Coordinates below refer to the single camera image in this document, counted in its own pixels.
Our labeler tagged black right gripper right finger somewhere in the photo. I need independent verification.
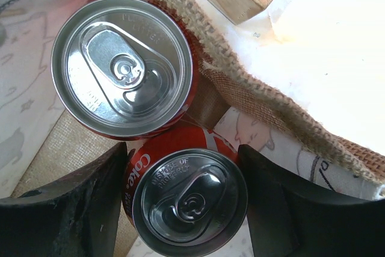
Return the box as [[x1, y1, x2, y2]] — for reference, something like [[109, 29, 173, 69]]
[[238, 144, 384, 256]]

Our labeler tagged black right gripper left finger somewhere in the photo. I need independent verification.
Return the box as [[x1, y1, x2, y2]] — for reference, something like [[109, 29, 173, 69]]
[[1, 142, 128, 256]]

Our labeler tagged red Coke can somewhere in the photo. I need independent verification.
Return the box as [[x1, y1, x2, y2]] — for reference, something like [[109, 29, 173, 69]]
[[51, 0, 200, 140], [122, 123, 248, 256]]

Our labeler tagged canvas bag with rope handles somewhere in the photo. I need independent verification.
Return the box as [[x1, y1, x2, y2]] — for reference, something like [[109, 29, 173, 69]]
[[1, 0, 384, 197]]

